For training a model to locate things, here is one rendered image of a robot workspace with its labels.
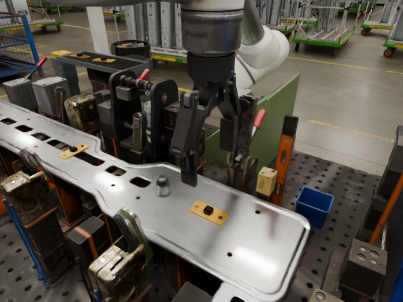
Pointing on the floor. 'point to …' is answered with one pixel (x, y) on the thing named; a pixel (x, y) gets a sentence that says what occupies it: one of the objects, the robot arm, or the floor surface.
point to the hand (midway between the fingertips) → (209, 160)
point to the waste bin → (131, 48)
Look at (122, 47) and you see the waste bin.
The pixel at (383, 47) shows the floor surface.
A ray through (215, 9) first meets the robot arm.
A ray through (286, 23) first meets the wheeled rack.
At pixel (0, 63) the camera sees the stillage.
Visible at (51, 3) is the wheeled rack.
